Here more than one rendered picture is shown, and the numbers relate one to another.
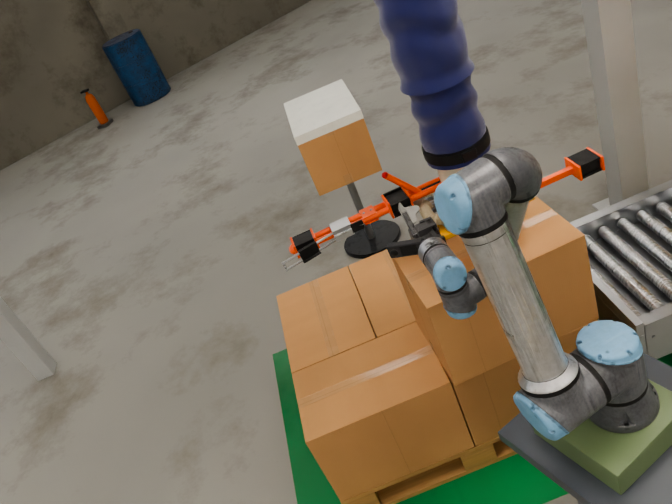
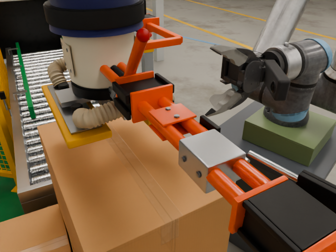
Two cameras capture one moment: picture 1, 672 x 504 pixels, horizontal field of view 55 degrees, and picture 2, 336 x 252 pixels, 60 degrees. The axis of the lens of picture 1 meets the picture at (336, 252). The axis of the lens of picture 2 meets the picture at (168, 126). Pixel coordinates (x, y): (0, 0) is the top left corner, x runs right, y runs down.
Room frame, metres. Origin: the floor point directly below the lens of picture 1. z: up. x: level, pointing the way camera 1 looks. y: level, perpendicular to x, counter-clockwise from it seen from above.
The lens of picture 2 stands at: (2.11, 0.20, 1.48)
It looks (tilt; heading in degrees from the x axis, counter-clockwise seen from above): 32 degrees down; 242
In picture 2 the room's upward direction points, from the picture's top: straight up
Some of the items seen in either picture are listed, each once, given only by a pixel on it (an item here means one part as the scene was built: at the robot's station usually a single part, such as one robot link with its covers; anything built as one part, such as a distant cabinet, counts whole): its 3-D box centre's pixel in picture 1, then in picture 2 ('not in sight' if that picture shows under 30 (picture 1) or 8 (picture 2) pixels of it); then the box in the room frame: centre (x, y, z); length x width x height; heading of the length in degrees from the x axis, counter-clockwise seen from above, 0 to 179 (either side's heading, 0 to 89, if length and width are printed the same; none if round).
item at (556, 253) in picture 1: (492, 284); (126, 199); (1.89, -0.50, 0.74); 0.60 x 0.40 x 0.40; 92
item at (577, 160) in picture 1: (584, 163); (144, 23); (1.66, -0.82, 1.24); 0.09 x 0.08 x 0.05; 1
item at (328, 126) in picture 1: (331, 135); not in sight; (3.68, -0.26, 0.82); 0.60 x 0.40 x 0.40; 177
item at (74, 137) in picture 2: not in sight; (71, 102); (2.01, -0.51, 1.14); 0.34 x 0.10 x 0.05; 91
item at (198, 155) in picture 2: (341, 229); (210, 159); (1.91, -0.05, 1.23); 0.07 x 0.07 x 0.04; 1
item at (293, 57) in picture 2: (433, 251); (279, 63); (1.55, -0.27, 1.24); 0.09 x 0.05 x 0.10; 91
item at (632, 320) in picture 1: (588, 277); (99, 172); (1.89, -0.88, 0.58); 0.70 x 0.03 x 0.06; 178
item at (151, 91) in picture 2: (397, 201); (143, 95); (1.91, -0.26, 1.24); 0.10 x 0.08 x 0.06; 1
